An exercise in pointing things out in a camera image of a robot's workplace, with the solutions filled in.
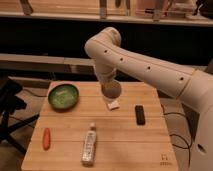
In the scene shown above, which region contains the orange carrot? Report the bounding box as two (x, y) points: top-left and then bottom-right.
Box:
(42, 128), (50, 150)

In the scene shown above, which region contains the long wooden bench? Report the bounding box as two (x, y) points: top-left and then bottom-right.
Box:
(0, 53), (95, 81)

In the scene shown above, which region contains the black cable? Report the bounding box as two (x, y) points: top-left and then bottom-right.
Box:
(161, 103), (193, 171)

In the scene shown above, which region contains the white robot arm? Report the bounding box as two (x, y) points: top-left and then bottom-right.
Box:
(85, 27), (213, 171)

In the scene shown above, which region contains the green ceramic bowl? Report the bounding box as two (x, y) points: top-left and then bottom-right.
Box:
(48, 84), (79, 110)

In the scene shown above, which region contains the white plastic bottle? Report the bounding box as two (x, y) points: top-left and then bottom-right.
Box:
(81, 122), (97, 167)

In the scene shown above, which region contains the black tripod stand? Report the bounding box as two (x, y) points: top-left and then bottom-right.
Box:
(0, 77), (39, 154)

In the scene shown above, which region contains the black rectangular device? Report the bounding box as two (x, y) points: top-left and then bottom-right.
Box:
(135, 105), (145, 125)

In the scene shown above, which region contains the white rectangular block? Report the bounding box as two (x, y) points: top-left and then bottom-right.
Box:
(106, 99), (119, 110)

